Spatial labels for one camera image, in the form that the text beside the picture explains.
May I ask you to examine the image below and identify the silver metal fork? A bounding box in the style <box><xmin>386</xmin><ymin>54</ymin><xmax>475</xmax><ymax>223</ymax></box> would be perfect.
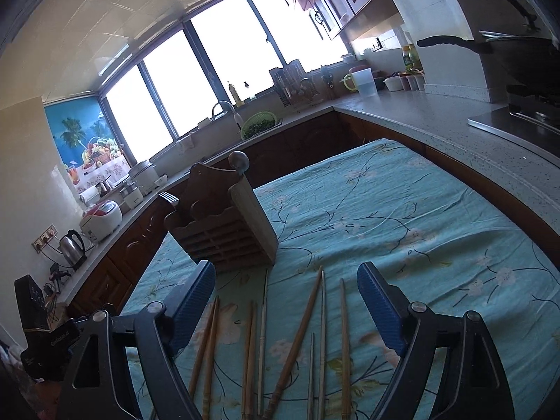
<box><xmin>159</xmin><ymin>191</ymin><xmax>180</xmax><ymax>209</ymax></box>

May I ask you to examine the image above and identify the silver metal spoon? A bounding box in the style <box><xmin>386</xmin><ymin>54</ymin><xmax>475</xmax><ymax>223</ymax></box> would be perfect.
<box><xmin>228</xmin><ymin>151</ymin><xmax>250</xmax><ymax>177</ymax></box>

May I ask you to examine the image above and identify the black speaker box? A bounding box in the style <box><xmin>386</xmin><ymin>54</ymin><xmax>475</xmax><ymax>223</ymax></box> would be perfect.
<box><xmin>14</xmin><ymin>275</ymin><xmax>49</xmax><ymax>330</ymax></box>

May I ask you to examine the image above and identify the steel electric kettle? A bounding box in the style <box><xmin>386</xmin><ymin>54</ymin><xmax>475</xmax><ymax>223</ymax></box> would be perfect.
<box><xmin>59</xmin><ymin>230</ymin><xmax>86</xmax><ymax>271</ymax></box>

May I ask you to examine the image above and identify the white red rice cooker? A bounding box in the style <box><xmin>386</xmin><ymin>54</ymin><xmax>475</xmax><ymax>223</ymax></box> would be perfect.
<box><xmin>80</xmin><ymin>200</ymin><xmax>123</xmax><ymax>243</ymax></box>

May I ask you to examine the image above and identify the wooden utensil holder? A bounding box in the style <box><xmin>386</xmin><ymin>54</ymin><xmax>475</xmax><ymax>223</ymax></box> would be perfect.
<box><xmin>164</xmin><ymin>163</ymin><xmax>278</xmax><ymax>273</ymax></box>

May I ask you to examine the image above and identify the carved dark wooden chopstick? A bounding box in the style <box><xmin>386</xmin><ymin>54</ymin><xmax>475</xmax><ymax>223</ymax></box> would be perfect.
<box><xmin>263</xmin><ymin>267</ymin><xmax>323</xmax><ymax>419</ymax></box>

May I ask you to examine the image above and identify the teal floral tablecloth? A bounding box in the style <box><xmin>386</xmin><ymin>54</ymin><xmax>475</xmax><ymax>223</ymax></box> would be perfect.
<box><xmin>124</xmin><ymin>139</ymin><xmax>559</xmax><ymax>419</ymax></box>

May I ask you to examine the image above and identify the small white steamer pot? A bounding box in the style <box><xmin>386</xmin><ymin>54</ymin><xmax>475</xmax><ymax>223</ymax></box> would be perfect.
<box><xmin>120</xmin><ymin>182</ymin><xmax>143</xmax><ymax>210</ymax></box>

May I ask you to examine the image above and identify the white steel cooking pot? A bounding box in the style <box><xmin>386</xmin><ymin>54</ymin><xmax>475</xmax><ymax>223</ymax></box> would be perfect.
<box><xmin>128</xmin><ymin>159</ymin><xmax>160</xmax><ymax>196</ymax></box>

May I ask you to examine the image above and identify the fruit poster window blind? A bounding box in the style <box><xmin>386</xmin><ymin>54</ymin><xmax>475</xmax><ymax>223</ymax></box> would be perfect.
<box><xmin>44</xmin><ymin>97</ymin><xmax>130</xmax><ymax>194</ymax></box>

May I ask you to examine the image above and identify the chrome sink faucet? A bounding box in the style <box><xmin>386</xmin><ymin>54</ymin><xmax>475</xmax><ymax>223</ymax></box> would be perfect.
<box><xmin>211</xmin><ymin>100</ymin><xmax>243</xmax><ymax>130</ymax></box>

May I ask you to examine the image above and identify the green colander with greens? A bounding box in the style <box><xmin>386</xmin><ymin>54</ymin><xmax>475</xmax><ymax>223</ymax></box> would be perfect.
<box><xmin>240</xmin><ymin>111</ymin><xmax>278</xmax><ymax>140</ymax></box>

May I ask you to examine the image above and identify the yellow dish soap bottle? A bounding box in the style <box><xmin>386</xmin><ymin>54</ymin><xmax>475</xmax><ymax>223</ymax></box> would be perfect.
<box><xmin>228</xmin><ymin>83</ymin><xmax>244</xmax><ymax>107</ymax></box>

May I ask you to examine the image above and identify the gas stove top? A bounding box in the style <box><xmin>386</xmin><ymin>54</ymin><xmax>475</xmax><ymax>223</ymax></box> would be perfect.
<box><xmin>468</xmin><ymin>84</ymin><xmax>559</xmax><ymax>167</ymax></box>

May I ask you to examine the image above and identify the dish drying rack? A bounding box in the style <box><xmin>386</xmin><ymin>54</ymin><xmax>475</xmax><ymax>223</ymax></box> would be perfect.
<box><xmin>268</xmin><ymin>59</ymin><xmax>319</xmax><ymax>106</ymax></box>

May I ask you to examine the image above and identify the white bowl on counter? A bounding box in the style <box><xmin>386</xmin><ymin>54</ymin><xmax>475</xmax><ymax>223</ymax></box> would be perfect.
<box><xmin>384</xmin><ymin>76</ymin><xmax>404</xmax><ymax>92</ymax></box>

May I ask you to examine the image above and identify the yellow oil bottle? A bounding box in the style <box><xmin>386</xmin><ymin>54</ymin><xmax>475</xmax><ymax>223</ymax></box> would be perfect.
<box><xmin>401</xmin><ymin>44</ymin><xmax>424</xmax><ymax>74</ymax></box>

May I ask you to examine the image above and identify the black wok with handle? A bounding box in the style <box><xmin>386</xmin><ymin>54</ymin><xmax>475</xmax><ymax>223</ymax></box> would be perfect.
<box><xmin>416</xmin><ymin>0</ymin><xmax>560</xmax><ymax>106</ymax></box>

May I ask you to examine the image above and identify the clear pitcher green handle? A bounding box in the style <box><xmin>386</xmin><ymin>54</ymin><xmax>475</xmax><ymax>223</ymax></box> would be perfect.
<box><xmin>342</xmin><ymin>65</ymin><xmax>378</xmax><ymax>97</ymax></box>

